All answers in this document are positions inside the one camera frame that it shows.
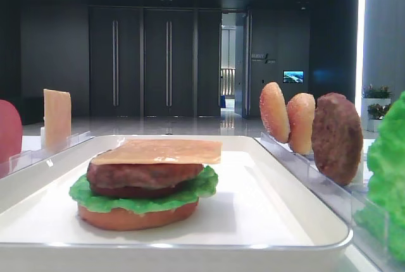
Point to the orange cheese slice front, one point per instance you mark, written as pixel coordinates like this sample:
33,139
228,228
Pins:
162,151

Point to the orange cheese slice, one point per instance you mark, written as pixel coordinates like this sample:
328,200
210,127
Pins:
162,151
57,117

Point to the brown meat patty on burger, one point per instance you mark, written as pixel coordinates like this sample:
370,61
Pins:
153,176

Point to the brown meat patty standing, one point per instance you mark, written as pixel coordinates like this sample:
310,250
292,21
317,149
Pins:
337,138

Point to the green lettuce leaf on burger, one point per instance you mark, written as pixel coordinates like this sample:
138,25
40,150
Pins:
204,185

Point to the orange cheese slice rear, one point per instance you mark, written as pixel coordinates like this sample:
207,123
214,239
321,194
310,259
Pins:
57,117

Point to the red tomato slice standing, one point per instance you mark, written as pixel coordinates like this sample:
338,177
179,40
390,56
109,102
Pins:
11,131

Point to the green lettuce leaf standing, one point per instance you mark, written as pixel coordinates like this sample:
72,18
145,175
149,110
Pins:
386,170

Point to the far bun slice standing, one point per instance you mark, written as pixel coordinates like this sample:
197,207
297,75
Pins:
273,112

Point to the bun slice standing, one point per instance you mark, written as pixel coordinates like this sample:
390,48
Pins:
301,113
273,112

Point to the dark double doors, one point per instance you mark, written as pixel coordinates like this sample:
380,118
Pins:
154,62

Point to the near bun slice standing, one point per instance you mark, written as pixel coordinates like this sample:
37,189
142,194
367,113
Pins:
301,113

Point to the white rectangular tray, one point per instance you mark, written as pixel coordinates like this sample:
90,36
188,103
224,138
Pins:
262,218

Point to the bottom bun slice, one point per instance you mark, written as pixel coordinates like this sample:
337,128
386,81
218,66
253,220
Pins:
124,220

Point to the potted plants white planter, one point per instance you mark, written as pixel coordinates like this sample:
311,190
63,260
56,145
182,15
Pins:
375,103

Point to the wall display screen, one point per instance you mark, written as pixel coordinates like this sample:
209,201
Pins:
293,76

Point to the clear acrylic left rail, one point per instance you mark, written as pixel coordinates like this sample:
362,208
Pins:
26,158

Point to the clear acrylic rail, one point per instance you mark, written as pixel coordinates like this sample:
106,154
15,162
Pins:
365,253
26,158

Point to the clear acrylic right rail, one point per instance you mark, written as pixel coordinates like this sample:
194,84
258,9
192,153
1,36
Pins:
365,253

